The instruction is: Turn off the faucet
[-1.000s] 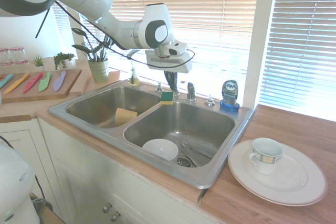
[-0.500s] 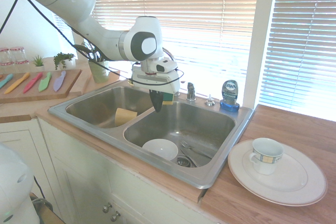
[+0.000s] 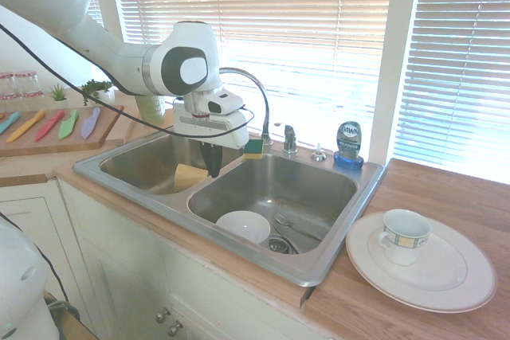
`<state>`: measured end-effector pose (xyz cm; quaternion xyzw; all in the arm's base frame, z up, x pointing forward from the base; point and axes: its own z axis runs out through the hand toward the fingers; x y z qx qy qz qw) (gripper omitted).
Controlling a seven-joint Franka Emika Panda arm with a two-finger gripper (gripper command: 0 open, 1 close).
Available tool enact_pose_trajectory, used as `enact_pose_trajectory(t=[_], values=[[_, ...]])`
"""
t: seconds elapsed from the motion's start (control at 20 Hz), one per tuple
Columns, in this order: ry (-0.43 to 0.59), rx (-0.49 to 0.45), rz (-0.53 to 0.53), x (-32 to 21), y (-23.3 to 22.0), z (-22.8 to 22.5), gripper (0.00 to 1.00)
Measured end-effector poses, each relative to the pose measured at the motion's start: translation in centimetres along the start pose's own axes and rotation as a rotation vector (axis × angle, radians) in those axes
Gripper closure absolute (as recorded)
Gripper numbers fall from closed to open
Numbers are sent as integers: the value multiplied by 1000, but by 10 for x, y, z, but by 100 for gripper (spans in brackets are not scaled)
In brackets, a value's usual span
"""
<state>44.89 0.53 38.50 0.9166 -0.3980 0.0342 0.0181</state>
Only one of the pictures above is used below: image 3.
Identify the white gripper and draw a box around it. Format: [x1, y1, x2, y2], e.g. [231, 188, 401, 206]
[172, 99, 250, 179]

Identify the stainless steel double sink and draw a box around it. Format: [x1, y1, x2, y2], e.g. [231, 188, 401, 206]
[73, 132, 386, 288]

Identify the metal table knife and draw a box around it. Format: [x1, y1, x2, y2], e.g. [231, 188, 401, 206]
[273, 223, 323, 254]

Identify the wide window blind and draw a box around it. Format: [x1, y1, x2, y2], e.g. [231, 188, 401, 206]
[113, 0, 395, 150]

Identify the glass jar with gingham lid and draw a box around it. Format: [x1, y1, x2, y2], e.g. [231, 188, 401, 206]
[0, 72, 21, 112]
[14, 71, 44, 111]

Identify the yellow and green sponge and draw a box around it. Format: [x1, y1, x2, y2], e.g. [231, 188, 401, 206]
[243, 139, 266, 161]

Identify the white patterned teacup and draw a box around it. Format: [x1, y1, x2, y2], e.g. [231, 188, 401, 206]
[376, 209, 433, 267]

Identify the large white dinner plate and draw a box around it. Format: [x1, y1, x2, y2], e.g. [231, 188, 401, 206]
[345, 210, 498, 315]

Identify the small spiky potted plant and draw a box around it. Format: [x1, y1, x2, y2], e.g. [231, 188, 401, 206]
[48, 83, 69, 110]

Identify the purple plastic knife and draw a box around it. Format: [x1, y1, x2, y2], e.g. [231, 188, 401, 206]
[80, 107, 101, 138]

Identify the white kitchen cabinet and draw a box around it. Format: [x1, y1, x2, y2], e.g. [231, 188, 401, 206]
[0, 176, 312, 340]

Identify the red plastic knife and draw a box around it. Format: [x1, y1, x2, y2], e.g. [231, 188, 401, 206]
[34, 111, 65, 143]

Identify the green plastic knife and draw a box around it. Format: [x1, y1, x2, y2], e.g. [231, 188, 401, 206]
[58, 108, 80, 141]

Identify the yellow plastic cup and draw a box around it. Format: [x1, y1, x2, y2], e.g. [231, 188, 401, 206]
[174, 162, 209, 193]

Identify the metal sink drain strainer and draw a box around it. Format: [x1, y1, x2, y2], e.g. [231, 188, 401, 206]
[267, 236, 300, 256]

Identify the orange plastic knife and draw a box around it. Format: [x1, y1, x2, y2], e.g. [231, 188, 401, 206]
[6, 110, 46, 143]

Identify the pale green textured vase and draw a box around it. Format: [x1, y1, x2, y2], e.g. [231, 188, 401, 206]
[135, 94, 167, 125]

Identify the blue Dawn dish soap bottle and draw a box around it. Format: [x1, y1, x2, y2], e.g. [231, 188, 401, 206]
[332, 119, 364, 171]

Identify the black camera cable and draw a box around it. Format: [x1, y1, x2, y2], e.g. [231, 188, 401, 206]
[0, 23, 257, 139]

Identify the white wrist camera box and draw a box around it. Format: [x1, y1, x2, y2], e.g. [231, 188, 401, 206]
[198, 92, 245, 117]

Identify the narrow window blind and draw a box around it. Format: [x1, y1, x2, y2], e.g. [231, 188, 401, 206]
[392, 0, 510, 182]

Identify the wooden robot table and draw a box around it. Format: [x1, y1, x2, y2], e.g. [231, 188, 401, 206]
[41, 291, 100, 340]

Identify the white bowl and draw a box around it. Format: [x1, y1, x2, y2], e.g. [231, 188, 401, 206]
[215, 209, 272, 244]

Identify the chrome gooseneck faucet spout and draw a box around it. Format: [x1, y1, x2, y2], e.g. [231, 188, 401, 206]
[218, 67, 274, 147]

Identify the wooden cutting board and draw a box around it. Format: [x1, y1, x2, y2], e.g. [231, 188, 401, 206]
[0, 104, 124, 158]

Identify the metal fork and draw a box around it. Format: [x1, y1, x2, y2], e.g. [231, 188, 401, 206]
[273, 213, 320, 240]

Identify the teal plastic knife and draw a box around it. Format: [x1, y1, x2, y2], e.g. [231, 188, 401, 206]
[0, 111, 21, 136]

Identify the chrome faucet lever handle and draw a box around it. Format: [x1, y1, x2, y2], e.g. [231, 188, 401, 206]
[282, 124, 299, 154]

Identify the grey cable bundle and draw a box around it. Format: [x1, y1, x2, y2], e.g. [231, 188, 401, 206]
[45, 299, 81, 319]

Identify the trailing succulent potted plant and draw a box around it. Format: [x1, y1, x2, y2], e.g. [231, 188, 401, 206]
[80, 79, 116, 108]

